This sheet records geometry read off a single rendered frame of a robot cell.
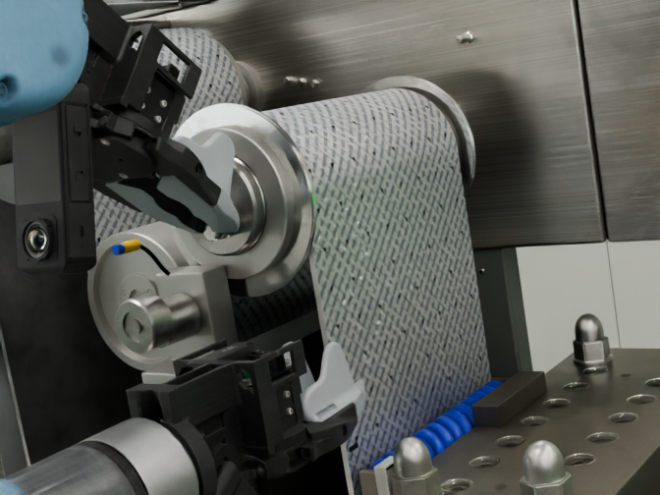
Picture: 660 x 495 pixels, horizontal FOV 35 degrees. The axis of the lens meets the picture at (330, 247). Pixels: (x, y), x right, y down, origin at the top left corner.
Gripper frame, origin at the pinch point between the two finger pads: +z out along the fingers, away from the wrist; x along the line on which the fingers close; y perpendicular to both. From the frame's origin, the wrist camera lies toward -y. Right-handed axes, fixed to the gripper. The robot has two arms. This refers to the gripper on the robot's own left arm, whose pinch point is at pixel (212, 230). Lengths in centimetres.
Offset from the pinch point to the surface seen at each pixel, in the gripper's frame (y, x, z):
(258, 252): 0.3, -0.9, 4.2
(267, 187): 4.0, -2.8, 1.2
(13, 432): -11.2, 36.7, 17.3
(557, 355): 102, 101, 267
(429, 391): -2.3, -4.9, 24.9
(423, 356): 0.0, -4.9, 22.8
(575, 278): 122, 91, 250
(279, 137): 7.1, -3.9, -0.2
